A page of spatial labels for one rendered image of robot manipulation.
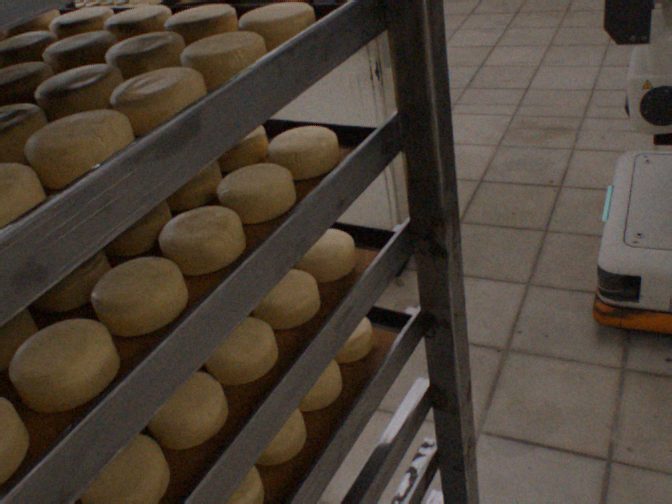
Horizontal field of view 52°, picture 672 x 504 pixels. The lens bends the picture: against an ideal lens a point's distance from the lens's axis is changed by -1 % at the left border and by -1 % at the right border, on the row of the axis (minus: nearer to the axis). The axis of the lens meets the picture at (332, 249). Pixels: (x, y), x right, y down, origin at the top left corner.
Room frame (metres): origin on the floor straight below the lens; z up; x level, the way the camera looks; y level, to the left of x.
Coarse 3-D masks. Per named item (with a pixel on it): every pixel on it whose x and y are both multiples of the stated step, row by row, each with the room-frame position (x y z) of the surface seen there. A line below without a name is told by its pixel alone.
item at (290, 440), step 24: (360, 336) 0.44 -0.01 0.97; (384, 336) 0.46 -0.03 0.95; (336, 360) 0.43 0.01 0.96; (360, 360) 0.43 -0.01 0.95; (336, 384) 0.40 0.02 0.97; (360, 384) 0.41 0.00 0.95; (312, 408) 0.39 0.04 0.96; (336, 408) 0.39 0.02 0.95; (288, 432) 0.35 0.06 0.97; (312, 432) 0.37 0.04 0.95; (264, 456) 0.34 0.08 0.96; (288, 456) 0.34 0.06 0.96; (312, 456) 0.34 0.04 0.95; (264, 480) 0.33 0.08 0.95; (288, 480) 0.33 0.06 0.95
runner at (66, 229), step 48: (288, 48) 0.37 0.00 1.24; (336, 48) 0.40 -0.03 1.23; (240, 96) 0.33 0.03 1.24; (288, 96) 0.36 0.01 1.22; (144, 144) 0.27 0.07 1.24; (192, 144) 0.30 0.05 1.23; (96, 192) 0.25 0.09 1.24; (144, 192) 0.27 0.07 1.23; (0, 240) 0.21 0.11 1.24; (48, 240) 0.23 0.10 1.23; (96, 240) 0.24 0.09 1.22; (0, 288) 0.21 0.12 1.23; (48, 288) 0.22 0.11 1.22
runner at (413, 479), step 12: (432, 444) 0.48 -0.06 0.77; (420, 456) 0.47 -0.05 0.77; (432, 456) 0.45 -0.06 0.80; (408, 468) 0.46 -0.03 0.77; (420, 468) 0.46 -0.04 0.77; (432, 468) 0.44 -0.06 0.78; (408, 480) 0.44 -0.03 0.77; (420, 480) 0.42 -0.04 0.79; (396, 492) 0.43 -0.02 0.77; (408, 492) 0.43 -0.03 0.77; (420, 492) 0.42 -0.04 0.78
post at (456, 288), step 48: (384, 0) 0.45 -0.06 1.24; (432, 0) 0.45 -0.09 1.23; (432, 48) 0.44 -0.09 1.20; (432, 96) 0.44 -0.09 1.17; (432, 144) 0.44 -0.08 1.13; (432, 192) 0.44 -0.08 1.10; (432, 240) 0.44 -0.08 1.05; (432, 288) 0.45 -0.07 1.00; (432, 336) 0.45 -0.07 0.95; (432, 384) 0.45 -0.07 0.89
